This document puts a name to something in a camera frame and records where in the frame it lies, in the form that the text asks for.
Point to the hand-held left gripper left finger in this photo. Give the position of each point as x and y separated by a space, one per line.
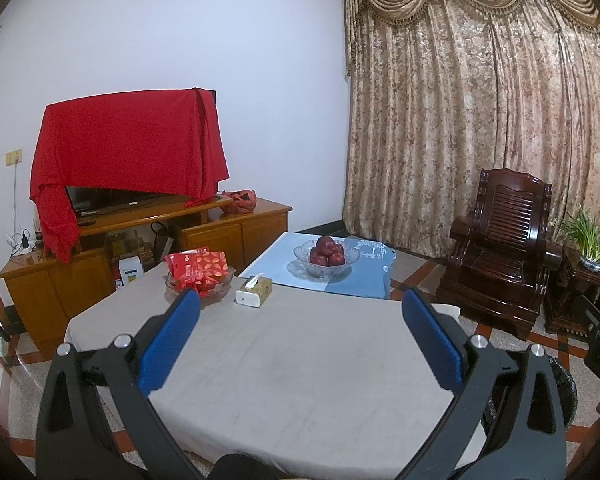
172 340

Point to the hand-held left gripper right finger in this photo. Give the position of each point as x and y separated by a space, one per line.
430 340

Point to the round bin with black liner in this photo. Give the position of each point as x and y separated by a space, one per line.
565 395

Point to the dark wooden side table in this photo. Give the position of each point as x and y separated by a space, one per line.
565 300

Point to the red patterned snack packets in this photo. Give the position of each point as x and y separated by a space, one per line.
197 265

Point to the small white box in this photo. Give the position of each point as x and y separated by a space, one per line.
130 272

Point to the blue tablecloth table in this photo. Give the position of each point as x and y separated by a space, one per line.
370 270

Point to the white and gold tissue box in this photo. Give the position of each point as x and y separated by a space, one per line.
255 292

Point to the wooden television cabinet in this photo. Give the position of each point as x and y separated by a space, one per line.
210 235

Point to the dark wooden slatted armchair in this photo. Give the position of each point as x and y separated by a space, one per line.
505 250

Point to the green potted plant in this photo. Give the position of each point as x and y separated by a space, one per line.
587 240

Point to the red apple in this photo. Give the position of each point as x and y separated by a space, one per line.
324 244
337 258
317 258

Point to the glass fruit bowl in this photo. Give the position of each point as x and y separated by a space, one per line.
325 271

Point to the black remote control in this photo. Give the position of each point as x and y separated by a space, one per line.
86 222

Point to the red plastic bag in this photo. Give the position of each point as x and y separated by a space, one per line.
237 202

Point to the black television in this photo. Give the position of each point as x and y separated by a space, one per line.
110 200

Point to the red cloth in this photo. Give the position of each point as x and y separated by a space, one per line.
130 145

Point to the beige patterned curtain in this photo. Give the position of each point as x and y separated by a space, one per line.
480 110

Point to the wall socket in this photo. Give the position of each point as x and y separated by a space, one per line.
13 157

